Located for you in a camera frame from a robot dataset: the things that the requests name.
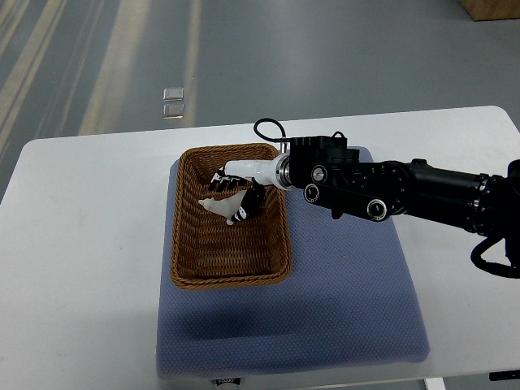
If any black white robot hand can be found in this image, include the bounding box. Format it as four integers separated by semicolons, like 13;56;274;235
208;154;291;223

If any white bear figurine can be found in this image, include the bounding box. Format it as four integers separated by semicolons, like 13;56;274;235
198;190;246;225

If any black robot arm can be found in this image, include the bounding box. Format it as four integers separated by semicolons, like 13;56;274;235
275;132;519;279

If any brown wicker basket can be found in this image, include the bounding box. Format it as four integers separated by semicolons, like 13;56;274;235
170;143;293;290

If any lower metal floor plate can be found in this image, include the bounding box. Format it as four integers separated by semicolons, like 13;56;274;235
162;103;184;119

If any metal floor plate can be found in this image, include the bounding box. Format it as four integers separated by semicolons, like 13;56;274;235
162;103;184;119
162;87;184;102

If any upper metal floor plate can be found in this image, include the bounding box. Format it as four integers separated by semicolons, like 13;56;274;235
162;87;184;102

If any blue fabric mat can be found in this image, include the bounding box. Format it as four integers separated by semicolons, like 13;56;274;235
156;160;430;379

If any black mat label tag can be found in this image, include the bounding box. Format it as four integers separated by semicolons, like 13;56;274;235
214;378;241;387

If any wooden box corner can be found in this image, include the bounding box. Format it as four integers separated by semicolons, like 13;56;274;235
459;0;519;21

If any black table control panel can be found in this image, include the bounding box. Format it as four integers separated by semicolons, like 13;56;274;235
488;370;520;381

